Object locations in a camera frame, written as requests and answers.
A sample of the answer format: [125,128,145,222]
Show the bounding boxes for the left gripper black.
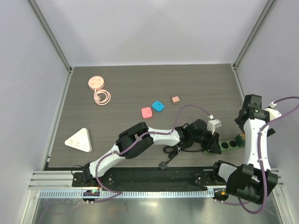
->
[189,127,221,153]

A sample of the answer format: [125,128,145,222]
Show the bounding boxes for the green power strip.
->
[219,140,239,153]

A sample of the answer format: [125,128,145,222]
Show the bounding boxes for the green patterned cube adapter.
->
[235,133,246,147]

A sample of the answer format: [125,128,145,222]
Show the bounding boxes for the blue plug adapter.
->
[152,101,165,112]

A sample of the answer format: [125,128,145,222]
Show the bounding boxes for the pink red plug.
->
[141,107,153,119]

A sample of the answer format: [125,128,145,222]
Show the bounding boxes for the white triangular power socket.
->
[64,128,92,153]

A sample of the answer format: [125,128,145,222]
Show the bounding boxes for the pink round power socket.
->
[88,76,105,91]

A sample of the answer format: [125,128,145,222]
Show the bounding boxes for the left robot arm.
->
[81,119,222,187]

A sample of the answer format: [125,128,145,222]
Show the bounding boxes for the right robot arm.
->
[210,94,281,205]

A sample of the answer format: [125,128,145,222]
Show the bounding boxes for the black coiled power cable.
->
[158,141,204,171]

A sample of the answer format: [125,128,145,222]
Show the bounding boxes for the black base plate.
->
[72,166,226,187]

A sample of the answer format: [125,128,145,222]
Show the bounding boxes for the pink coiled cable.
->
[93,90,112,106]

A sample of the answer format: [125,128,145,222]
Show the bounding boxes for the aluminium frame rail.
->
[29,170,226,192]

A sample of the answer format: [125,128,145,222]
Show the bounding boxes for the white slotted cable duct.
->
[39,189,214,199]

